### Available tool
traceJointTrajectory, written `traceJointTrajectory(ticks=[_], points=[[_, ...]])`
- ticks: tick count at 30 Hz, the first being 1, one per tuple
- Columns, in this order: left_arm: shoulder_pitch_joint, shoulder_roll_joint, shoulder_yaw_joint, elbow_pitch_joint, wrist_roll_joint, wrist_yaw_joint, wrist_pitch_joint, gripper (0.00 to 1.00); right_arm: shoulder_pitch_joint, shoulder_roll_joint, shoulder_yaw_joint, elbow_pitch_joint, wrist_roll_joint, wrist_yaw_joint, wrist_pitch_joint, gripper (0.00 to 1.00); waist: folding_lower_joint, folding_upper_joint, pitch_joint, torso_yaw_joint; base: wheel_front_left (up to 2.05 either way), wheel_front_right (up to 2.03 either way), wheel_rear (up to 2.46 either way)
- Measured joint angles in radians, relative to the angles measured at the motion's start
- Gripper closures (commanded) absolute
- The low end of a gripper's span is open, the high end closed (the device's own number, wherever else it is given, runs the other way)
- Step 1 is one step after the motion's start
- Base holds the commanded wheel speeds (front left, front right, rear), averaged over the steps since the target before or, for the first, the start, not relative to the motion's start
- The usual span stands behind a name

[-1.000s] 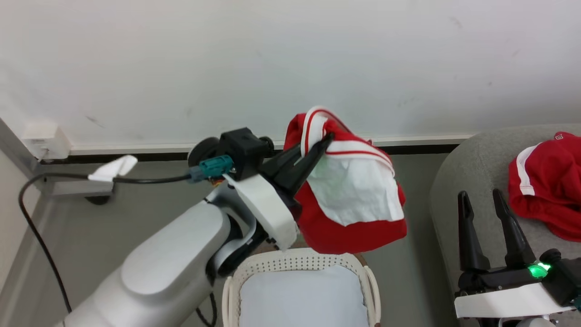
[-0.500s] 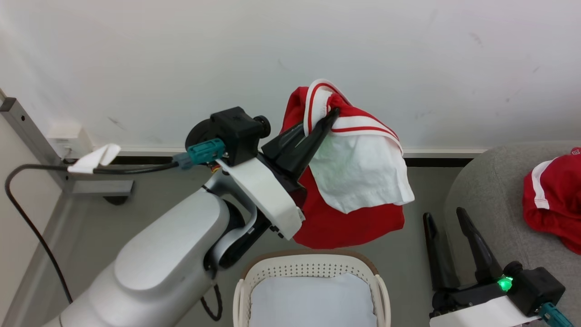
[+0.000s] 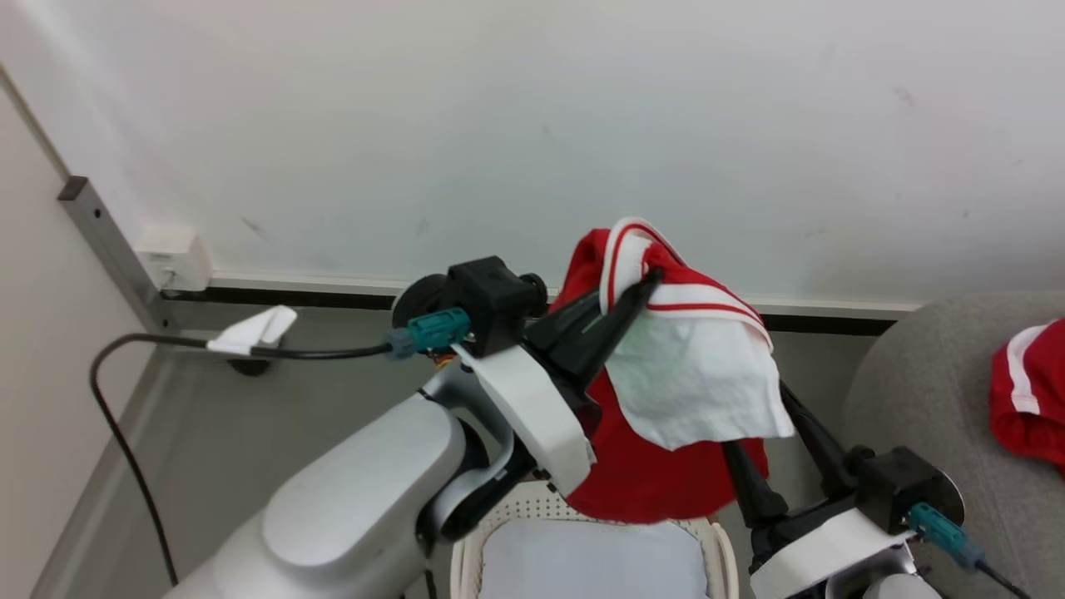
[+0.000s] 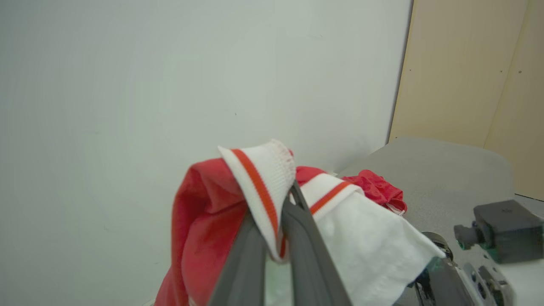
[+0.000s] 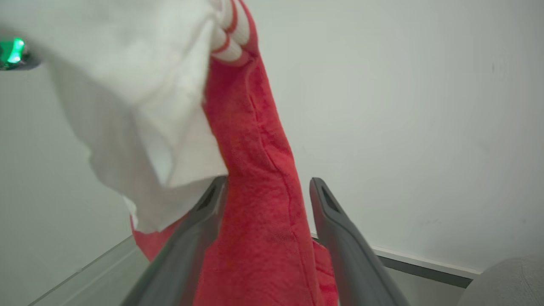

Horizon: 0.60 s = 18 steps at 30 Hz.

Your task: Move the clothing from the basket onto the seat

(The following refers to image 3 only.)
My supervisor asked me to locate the teal cable connector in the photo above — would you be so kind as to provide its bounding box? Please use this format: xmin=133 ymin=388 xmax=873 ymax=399
xmin=907 ymin=502 xmax=987 ymax=572
xmin=384 ymin=308 xmax=472 ymax=360

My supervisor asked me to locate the pale grey cloth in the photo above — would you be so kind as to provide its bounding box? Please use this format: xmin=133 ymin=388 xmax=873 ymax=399
xmin=478 ymin=520 xmax=710 ymax=599

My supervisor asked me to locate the white cable tag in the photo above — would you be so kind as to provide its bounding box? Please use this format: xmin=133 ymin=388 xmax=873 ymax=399
xmin=206 ymin=305 xmax=298 ymax=356

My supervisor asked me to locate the white and black skirting board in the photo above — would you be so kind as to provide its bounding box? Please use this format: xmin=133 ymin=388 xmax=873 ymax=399
xmin=179 ymin=270 xmax=920 ymax=338

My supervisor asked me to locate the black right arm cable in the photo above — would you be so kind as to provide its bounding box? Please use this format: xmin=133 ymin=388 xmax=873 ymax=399
xmin=973 ymin=559 xmax=1034 ymax=599

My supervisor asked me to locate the cream plastic laundry basket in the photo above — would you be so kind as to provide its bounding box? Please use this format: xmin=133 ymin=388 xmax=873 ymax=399
xmin=449 ymin=481 xmax=740 ymax=599

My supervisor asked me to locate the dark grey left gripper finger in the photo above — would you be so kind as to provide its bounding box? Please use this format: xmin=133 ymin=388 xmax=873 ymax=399
xmin=564 ymin=266 xmax=665 ymax=387
xmin=524 ymin=291 xmax=603 ymax=354

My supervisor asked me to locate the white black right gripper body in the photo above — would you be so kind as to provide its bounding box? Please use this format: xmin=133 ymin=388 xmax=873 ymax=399
xmin=747 ymin=491 xmax=918 ymax=599

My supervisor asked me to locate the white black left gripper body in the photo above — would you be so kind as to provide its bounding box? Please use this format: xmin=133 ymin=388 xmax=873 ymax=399
xmin=453 ymin=339 xmax=605 ymax=500

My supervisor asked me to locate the grey aluminium frame post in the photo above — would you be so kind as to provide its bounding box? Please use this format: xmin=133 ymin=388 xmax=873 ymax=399
xmin=57 ymin=176 xmax=284 ymax=367

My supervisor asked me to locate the white wall socket box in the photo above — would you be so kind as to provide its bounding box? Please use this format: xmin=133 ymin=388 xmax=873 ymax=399
xmin=136 ymin=225 xmax=214 ymax=292

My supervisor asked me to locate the red garment with white stripe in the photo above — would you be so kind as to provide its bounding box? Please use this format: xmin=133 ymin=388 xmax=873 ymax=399
xmin=988 ymin=318 xmax=1065 ymax=468

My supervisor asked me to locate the grey upholstered chair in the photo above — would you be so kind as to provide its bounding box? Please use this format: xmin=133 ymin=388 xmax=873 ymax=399
xmin=840 ymin=291 xmax=1065 ymax=599

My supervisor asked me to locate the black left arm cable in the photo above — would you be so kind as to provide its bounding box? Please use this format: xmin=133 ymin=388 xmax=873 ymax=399
xmin=90 ymin=333 xmax=400 ymax=588

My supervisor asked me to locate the red garment with white lining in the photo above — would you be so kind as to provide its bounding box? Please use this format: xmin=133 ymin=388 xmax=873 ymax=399
xmin=549 ymin=218 xmax=796 ymax=525

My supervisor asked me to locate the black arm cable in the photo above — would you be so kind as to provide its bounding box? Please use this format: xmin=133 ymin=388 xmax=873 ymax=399
xmin=973 ymin=559 xmax=1034 ymax=599
xmin=90 ymin=333 xmax=400 ymax=588

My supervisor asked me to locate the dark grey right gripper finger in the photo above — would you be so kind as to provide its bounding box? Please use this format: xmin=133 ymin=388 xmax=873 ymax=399
xmin=722 ymin=439 xmax=790 ymax=530
xmin=778 ymin=379 xmax=859 ymax=502

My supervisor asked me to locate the teal right cable connector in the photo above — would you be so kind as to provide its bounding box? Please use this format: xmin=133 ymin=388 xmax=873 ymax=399
xmin=907 ymin=502 xmax=987 ymax=572

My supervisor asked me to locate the teal left cable connector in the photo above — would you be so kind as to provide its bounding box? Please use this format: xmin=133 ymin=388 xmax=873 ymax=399
xmin=384 ymin=308 xmax=472 ymax=360

